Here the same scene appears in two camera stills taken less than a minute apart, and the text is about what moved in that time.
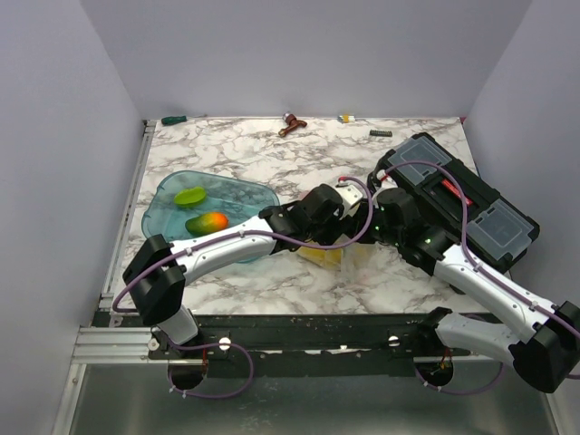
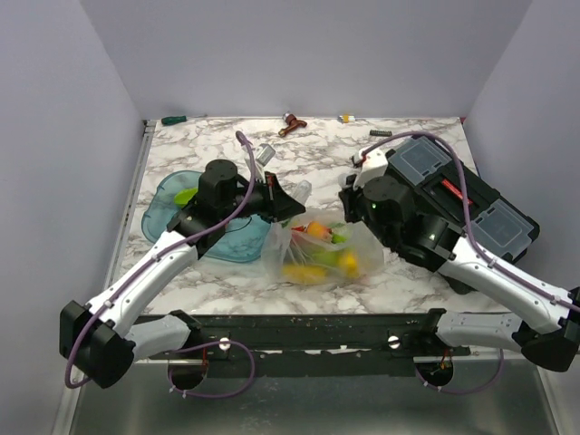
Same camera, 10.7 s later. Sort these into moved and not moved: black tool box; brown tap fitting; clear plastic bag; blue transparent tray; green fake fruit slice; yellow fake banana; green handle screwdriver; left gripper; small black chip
Moved: left gripper; clear plastic bag; yellow fake banana
Not moved: green handle screwdriver; green fake fruit slice; brown tap fitting; blue transparent tray; black tool box; small black chip
